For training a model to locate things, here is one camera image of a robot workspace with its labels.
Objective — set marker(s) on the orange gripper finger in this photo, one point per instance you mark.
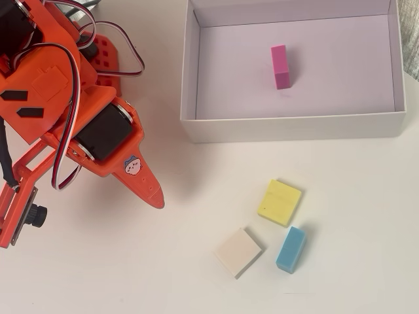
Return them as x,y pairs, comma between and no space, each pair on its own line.
149,189

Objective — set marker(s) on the orange gripper body black servo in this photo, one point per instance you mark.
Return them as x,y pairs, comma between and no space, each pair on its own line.
104,135

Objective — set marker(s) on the pink cuboid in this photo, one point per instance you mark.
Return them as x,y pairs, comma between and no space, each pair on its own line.
281,68

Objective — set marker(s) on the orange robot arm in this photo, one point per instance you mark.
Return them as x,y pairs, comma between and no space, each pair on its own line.
49,65

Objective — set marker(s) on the cream cuboid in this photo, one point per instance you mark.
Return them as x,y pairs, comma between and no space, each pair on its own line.
238,252

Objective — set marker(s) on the yellow cuboid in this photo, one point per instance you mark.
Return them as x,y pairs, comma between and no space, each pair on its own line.
279,202

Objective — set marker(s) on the blue cuboid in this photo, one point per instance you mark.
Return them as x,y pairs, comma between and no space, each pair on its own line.
290,249

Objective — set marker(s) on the white cardboard box bin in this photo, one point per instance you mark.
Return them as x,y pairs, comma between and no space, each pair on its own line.
327,81

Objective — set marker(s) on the cartoon face sticker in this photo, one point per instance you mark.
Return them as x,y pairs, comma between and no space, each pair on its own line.
133,166

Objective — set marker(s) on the orange perforated base plate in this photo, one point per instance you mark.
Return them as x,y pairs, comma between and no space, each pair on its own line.
108,62

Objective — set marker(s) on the black wrist camera orange mount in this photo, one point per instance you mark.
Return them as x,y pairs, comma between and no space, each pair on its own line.
34,216

